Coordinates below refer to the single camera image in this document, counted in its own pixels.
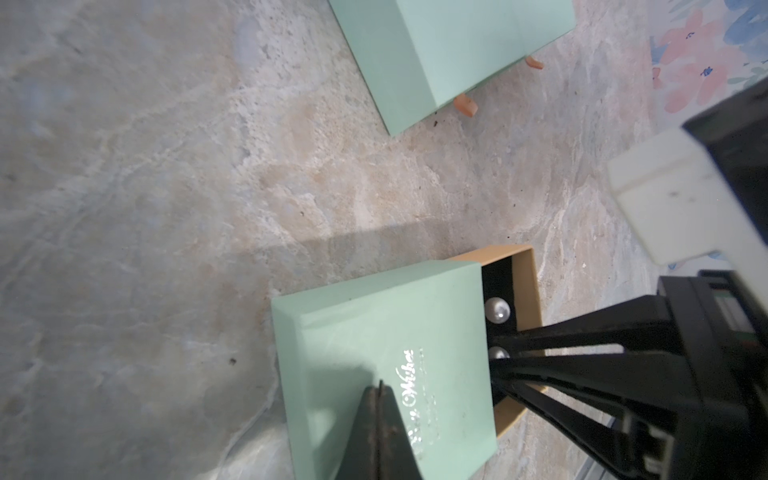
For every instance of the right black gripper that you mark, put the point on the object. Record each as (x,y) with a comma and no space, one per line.
(722,332)

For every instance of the green jewelry box right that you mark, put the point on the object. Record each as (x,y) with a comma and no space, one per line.
(540,22)

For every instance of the green jewelry box left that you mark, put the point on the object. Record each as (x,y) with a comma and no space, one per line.
(417,56)

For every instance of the pearl earring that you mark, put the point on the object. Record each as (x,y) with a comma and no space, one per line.
(497,353)
(497,310)

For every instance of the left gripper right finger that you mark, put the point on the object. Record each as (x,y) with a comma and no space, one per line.
(395,457)

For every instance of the kraft drawer tray black lining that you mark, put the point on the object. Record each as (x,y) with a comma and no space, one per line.
(509,272)

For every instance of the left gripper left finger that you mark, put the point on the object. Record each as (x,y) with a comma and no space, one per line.
(361,455)

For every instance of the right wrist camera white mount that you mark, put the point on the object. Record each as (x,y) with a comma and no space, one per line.
(701,187)

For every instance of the small green jewelry box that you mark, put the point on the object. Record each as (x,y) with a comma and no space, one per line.
(419,329)

